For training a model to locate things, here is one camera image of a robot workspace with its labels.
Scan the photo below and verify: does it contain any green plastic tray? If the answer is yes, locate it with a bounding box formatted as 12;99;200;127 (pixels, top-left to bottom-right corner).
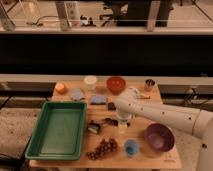
25;102;87;161

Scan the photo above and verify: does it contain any blue sponge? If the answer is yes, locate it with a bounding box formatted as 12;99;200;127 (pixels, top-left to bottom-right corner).
90;95;107;105

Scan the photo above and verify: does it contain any black rectangular block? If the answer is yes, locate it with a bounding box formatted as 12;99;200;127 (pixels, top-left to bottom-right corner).
108;102;116;111

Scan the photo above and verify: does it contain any bunch of dark grapes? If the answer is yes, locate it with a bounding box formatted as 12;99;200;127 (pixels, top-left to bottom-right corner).
86;138;118;160

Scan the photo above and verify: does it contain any grey folded cloth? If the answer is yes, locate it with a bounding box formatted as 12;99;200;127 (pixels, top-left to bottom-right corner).
70;88;85;101

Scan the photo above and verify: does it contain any blue plastic cup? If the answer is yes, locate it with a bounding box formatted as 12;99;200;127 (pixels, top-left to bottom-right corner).
124;139;139;157

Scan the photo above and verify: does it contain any white cup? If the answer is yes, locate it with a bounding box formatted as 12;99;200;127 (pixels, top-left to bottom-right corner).
84;75;98;91

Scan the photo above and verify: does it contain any small metal cup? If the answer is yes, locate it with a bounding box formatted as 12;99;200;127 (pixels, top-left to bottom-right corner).
144;79;155;91

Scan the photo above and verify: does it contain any wooden table board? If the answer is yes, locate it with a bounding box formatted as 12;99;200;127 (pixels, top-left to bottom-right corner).
29;80;183;170

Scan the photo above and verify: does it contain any red bowl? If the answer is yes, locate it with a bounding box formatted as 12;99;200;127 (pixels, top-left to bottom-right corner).
106;76;126;95

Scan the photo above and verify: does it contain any orange fruit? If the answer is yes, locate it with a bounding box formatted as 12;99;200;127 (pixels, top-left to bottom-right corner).
55;83;67;94

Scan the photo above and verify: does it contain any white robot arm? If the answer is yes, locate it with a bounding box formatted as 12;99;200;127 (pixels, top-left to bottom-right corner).
114;87;213;171

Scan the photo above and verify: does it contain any purple bowl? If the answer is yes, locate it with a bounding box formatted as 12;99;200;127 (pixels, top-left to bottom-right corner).
144;123;175;152

